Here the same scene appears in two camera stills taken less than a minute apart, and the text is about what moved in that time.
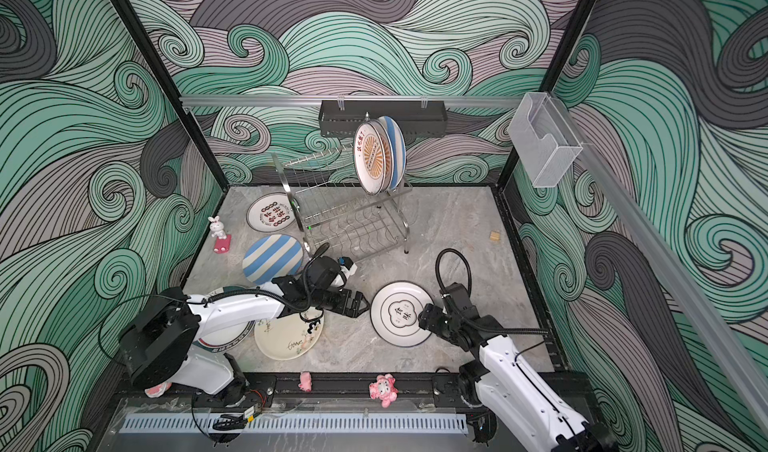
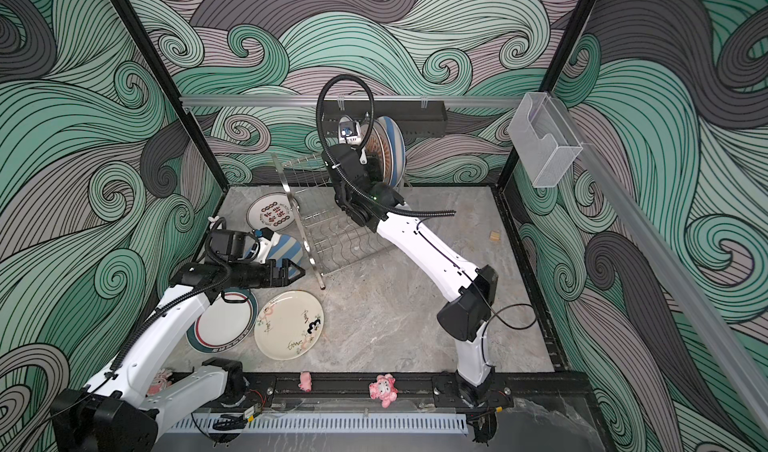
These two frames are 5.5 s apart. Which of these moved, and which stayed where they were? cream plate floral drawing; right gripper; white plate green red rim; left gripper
Moved: left gripper; right gripper
Stayed: white plate green red rim; cream plate floral drawing
